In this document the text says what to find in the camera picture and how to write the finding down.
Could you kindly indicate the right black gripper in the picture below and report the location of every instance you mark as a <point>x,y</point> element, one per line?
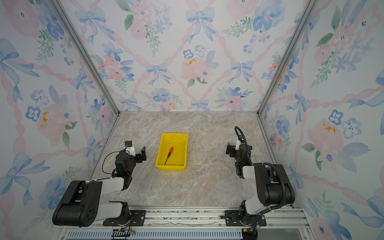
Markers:
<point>232,149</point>

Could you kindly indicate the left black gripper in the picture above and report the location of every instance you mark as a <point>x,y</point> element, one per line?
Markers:
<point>139,159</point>

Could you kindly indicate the red black screwdriver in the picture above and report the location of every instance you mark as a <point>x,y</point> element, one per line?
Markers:
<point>169,154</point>

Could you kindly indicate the yellow plastic bin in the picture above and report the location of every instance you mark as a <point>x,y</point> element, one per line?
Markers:
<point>172,153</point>

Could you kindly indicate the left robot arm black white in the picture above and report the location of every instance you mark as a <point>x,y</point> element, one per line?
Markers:
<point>80,205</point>

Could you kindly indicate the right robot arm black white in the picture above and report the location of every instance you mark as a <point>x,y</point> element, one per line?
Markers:
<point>273,188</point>

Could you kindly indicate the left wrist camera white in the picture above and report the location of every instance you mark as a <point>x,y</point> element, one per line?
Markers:
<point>129,147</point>

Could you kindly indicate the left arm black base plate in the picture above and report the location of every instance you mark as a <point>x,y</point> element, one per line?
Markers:
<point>131,218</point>

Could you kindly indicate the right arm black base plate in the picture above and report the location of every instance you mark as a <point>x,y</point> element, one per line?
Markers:
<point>235,218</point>

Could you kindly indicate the aluminium mounting rail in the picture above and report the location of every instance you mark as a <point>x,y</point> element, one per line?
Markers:
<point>188,223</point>

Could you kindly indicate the right aluminium corner post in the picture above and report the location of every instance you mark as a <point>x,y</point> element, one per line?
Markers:
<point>291,47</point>

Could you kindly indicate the aluminium corner post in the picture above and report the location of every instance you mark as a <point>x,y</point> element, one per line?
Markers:
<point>81,49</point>
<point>291,47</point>

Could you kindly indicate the left aluminium corner post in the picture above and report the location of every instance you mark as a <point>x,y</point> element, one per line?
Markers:
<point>81,49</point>

